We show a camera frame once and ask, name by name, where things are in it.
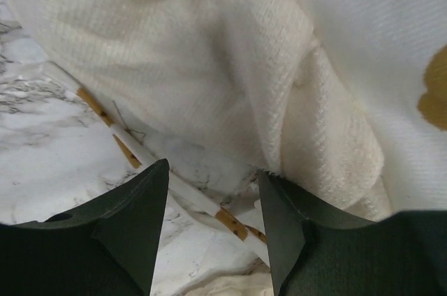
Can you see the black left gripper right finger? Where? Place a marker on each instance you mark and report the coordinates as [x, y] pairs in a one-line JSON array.
[[317, 249]]

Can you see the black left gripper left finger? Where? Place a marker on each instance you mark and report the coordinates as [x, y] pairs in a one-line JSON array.
[[106, 246]]

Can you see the large bear print cushion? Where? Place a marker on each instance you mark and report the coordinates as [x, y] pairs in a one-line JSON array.
[[346, 97]]

